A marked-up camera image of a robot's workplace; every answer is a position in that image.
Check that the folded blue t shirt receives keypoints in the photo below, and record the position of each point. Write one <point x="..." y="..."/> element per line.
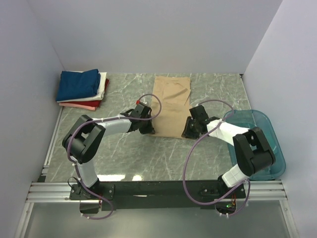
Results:
<point x="78" y="85"/>

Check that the folded pink t shirt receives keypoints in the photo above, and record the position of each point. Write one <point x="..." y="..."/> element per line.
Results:
<point x="72" y="105"/>

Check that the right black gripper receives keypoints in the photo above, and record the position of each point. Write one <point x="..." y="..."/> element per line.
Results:
<point x="186" y="132"/>

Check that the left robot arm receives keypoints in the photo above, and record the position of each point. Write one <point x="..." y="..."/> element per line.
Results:
<point x="83" y="140"/>

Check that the beige t shirt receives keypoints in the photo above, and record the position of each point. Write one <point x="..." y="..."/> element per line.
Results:
<point x="172" y="104"/>

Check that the black base beam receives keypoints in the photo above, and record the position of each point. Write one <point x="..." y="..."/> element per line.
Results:
<point x="150" y="194"/>

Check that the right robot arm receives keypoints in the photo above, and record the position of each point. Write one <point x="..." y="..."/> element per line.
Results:
<point x="252" y="150"/>

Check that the teal plastic bin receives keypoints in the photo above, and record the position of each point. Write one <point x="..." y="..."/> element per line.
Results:
<point x="255" y="118"/>

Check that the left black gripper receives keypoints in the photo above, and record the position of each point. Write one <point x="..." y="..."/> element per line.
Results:
<point x="150" y="129"/>

